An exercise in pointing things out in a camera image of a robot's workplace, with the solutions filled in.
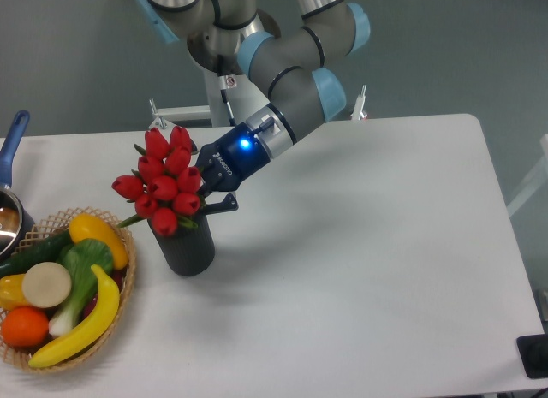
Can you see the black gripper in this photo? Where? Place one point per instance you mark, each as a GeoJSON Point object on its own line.
{"type": "Point", "coordinates": [226, 163]}

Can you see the red tulip bouquet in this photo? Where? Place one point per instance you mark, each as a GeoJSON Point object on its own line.
{"type": "Point", "coordinates": [164, 188]}

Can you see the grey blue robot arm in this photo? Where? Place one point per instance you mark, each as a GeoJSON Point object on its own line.
{"type": "Point", "coordinates": [269, 91]}

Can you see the dark grey ribbed vase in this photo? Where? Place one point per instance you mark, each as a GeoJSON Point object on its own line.
{"type": "Point", "coordinates": [188, 252]}

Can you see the yellow squash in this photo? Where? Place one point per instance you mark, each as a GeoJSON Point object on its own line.
{"type": "Point", "coordinates": [86, 226]}

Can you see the yellow banana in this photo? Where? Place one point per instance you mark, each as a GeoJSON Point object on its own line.
{"type": "Point", "coordinates": [87, 331]}

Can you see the green bok choy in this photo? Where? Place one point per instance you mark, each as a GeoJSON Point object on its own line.
{"type": "Point", "coordinates": [78, 261]}

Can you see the woven wicker basket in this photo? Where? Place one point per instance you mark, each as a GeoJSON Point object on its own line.
{"type": "Point", "coordinates": [53, 225]}

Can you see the green cucumber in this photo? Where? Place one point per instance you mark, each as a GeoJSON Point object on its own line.
{"type": "Point", "coordinates": [46, 250]}

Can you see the beige round disc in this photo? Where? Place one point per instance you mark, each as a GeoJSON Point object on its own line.
{"type": "Point", "coordinates": [46, 285]}

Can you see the yellow bell pepper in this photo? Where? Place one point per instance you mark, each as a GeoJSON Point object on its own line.
{"type": "Point", "coordinates": [11, 293]}

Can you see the orange fruit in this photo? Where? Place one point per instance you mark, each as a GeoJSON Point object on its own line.
{"type": "Point", "coordinates": [25, 327]}

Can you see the black device at edge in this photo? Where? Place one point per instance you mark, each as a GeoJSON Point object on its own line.
{"type": "Point", "coordinates": [533, 352]}

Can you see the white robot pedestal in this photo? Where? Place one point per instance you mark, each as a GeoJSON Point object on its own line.
{"type": "Point", "coordinates": [231, 97]}

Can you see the blue handled saucepan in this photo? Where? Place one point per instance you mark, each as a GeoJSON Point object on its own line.
{"type": "Point", "coordinates": [15, 221]}

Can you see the white frame at right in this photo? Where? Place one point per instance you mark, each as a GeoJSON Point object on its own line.
{"type": "Point", "coordinates": [535, 178]}

